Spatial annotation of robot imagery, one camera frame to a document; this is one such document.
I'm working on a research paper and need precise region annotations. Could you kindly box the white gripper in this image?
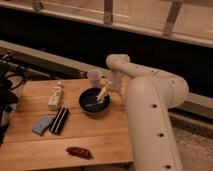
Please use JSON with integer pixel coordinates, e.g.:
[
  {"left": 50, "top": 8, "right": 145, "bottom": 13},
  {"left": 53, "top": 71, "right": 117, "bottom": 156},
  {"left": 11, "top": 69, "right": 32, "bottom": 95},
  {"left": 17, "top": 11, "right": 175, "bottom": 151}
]
[{"left": 97, "top": 71, "right": 123, "bottom": 101}]

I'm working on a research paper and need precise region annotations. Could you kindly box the dark ceramic bowl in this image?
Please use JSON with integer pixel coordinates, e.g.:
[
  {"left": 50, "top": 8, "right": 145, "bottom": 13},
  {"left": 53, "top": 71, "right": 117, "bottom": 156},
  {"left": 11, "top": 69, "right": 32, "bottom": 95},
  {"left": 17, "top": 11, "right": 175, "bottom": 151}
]
[{"left": 79, "top": 88, "right": 110, "bottom": 115}]

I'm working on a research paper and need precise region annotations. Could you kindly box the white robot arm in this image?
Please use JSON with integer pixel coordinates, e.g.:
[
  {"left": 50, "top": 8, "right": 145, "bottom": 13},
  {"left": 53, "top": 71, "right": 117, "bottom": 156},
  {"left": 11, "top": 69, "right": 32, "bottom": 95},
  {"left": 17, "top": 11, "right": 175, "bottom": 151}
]
[{"left": 97, "top": 54, "right": 189, "bottom": 171}]

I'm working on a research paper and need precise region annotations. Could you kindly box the clear plastic cup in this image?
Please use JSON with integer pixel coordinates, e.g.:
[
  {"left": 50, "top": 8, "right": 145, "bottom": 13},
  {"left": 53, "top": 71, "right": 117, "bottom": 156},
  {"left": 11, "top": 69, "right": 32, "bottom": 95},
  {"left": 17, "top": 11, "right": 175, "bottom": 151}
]
[{"left": 87, "top": 69, "right": 102, "bottom": 87}]

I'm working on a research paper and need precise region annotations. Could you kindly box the wooden cutting board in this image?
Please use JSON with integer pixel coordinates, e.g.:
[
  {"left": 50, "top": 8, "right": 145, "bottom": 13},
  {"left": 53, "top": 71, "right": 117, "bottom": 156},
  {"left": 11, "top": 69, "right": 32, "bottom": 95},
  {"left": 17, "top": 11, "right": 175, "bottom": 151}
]
[{"left": 0, "top": 79, "right": 132, "bottom": 171}]

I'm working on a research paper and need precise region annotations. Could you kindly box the small white bottle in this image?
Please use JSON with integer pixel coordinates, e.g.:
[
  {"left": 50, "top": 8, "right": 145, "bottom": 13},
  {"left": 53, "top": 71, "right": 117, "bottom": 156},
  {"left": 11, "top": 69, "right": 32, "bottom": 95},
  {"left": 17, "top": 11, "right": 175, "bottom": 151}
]
[{"left": 48, "top": 82, "right": 63, "bottom": 111}]

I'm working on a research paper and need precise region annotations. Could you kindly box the black striped box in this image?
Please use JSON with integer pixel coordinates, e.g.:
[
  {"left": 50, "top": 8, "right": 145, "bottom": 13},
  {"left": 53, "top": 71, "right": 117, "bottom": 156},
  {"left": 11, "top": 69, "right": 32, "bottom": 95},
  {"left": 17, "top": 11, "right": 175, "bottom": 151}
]
[{"left": 49, "top": 107, "right": 69, "bottom": 135}]

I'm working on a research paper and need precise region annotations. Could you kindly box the dark red chili pepper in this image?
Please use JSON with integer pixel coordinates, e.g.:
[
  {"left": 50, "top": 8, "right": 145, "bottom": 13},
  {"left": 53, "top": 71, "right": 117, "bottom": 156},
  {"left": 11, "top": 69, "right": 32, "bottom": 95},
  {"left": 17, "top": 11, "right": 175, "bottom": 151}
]
[{"left": 66, "top": 147, "right": 92, "bottom": 159}]

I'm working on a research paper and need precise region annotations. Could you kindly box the blue sponge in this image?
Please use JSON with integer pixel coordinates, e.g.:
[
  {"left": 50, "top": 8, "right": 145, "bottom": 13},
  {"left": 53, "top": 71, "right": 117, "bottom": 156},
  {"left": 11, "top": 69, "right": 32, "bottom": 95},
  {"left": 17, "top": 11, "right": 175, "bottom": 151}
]
[{"left": 32, "top": 115, "right": 53, "bottom": 135}]

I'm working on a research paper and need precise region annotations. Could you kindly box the black equipment with cables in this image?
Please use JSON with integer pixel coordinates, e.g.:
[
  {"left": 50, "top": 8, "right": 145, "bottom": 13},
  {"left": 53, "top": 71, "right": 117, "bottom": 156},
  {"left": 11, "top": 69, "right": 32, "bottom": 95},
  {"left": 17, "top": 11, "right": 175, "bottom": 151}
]
[{"left": 0, "top": 52, "right": 26, "bottom": 146}]

